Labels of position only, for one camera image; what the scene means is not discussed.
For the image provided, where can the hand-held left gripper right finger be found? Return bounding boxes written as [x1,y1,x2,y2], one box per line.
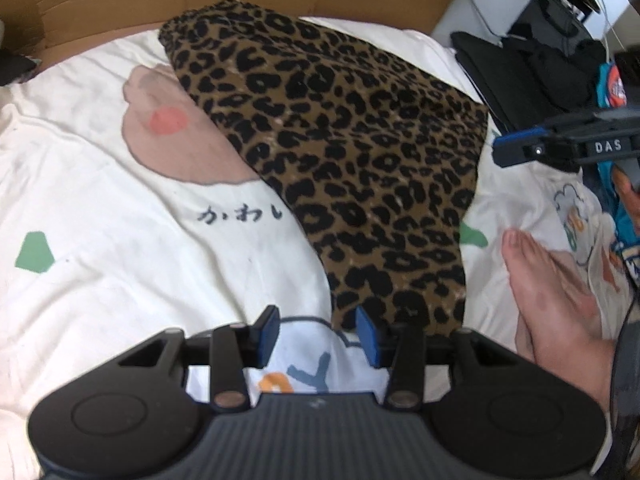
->
[355,306,521,412]

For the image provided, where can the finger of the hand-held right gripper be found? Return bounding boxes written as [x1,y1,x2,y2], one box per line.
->
[492,126,583,170]

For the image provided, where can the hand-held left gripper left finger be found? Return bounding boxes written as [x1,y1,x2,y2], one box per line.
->
[117,305,281,415]

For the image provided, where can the leopard print skirt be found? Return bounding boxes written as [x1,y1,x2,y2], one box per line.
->
[158,0,489,337]

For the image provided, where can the person's right hand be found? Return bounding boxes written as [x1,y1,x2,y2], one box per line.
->
[612,166,640,228]

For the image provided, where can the teal printed cloth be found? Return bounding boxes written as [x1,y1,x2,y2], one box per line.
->
[594,59,640,281]

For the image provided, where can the black folded clothing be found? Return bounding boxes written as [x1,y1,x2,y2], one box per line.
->
[449,30,546,133]

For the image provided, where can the black crumpled garment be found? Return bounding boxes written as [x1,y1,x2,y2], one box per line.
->
[502,34,609,113]

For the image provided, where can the person's foot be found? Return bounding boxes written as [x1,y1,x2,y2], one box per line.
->
[501,228,617,413]

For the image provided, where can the cream printed blanket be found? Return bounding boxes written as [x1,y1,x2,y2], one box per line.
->
[0,15,640,461]

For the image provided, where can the small black cloth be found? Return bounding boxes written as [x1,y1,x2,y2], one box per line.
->
[0,51,42,87]

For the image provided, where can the white cable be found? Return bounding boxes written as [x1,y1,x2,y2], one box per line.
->
[594,0,627,47]

